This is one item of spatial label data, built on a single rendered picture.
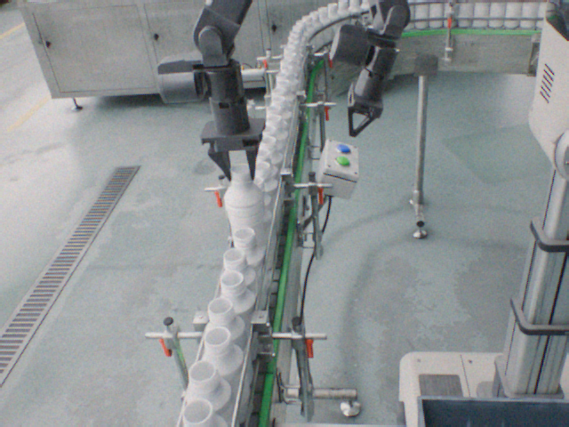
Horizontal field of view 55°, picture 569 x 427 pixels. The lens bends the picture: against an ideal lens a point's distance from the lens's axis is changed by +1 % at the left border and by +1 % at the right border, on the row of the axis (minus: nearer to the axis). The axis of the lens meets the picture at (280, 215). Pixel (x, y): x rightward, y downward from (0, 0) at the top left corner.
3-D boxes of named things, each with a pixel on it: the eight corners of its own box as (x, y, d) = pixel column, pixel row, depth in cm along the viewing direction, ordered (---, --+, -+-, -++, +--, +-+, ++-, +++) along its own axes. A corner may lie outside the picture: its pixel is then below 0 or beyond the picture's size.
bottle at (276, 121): (269, 171, 145) (261, 114, 136) (292, 169, 145) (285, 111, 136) (268, 182, 140) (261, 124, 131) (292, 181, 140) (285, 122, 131)
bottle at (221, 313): (240, 358, 93) (225, 286, 84) (261, 379, 89) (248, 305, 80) (211, 379, 90) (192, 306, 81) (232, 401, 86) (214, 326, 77)
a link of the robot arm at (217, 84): (236, 64, 81) (241, 52, 85) (190, 68, 82) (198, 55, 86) (243, 108, 85) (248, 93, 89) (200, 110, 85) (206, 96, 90)
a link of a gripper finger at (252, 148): (263, 189, 92) (255, 138, 87) (222, 190, 93) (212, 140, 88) (268, 168, 97) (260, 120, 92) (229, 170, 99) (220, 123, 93)
